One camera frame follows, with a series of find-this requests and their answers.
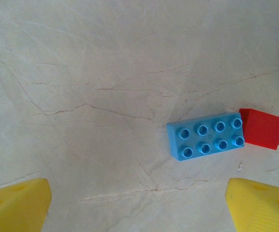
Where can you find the red ribbed sloped lego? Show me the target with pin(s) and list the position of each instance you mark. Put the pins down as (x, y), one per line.
(262, 129)

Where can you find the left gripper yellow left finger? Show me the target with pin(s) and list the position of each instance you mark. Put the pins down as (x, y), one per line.
(14, 207)

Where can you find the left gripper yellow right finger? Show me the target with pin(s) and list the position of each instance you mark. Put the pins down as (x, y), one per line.
(262, 210)

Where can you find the blue long lego brick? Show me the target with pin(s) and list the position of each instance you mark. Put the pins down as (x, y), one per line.
(209, 136)

